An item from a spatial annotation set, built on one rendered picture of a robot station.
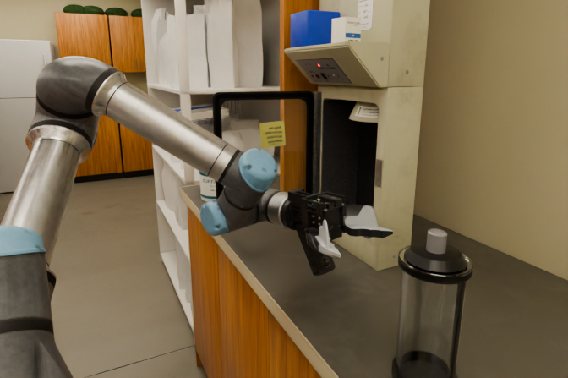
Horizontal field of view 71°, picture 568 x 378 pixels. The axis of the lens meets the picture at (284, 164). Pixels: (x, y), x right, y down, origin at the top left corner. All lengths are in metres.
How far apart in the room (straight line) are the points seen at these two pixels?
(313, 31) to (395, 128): 0.33
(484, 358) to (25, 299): 0.74
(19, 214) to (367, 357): 0.64
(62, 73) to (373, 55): 0.63
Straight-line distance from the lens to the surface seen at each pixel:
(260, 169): 0.73
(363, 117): 1.09
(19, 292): 0.55
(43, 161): 0.83
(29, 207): 0.77
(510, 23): 1.32
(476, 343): 0.91
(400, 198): 1.07
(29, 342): 0.53
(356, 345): 0.84
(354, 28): 1.01
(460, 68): 1.41
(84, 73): 0.81
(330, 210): 0.77
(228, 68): 2.13
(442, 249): 0.65
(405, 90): 1.02
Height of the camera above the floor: 1.45
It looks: 13 degrees down
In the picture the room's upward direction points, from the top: straight up
